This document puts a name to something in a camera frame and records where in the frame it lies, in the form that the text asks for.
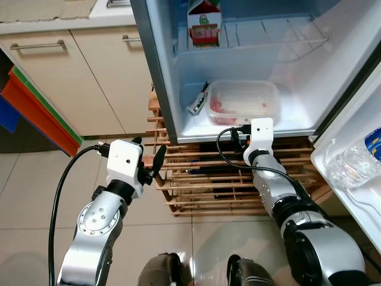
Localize red green drink carton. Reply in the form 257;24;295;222
186;0;223;48

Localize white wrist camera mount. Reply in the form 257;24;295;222
243;118;276;164
106;139;145;200

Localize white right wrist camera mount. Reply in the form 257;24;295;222
243;118;276;164

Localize white wire fridge shelf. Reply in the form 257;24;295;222
179;18;329;52

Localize dark grey mini fridge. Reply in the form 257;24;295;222
130;0;381;251

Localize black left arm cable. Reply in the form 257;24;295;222
48;143;111;286

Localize black white snack packet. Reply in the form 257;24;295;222
186;82;210;116

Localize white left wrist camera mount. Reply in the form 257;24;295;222
106;139;145;200

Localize clear blue label water bottle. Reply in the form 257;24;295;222
326;126;381;189

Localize beige woven placemat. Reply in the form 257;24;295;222
0;0;97;23

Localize red meat pieces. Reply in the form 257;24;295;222
210;95;268;117

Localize grey left robot foot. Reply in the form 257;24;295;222
138;253;185;286

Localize beige kitchen base cabinet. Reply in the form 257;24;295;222
0;0;158;138

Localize grey right robot foot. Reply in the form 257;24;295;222
228;255;277;286

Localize orange flat board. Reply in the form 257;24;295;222
0;74;81;157

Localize wooden slatted rack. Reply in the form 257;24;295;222
146;89;334;218

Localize blue flat board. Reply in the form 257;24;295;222
0;95;18;133

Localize grey robot foot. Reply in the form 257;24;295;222
138;253;185;286
228;255;277;286

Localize green flat board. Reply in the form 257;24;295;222
9;66;81;147

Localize clear plastic food container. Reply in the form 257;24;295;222
205;79;282;127

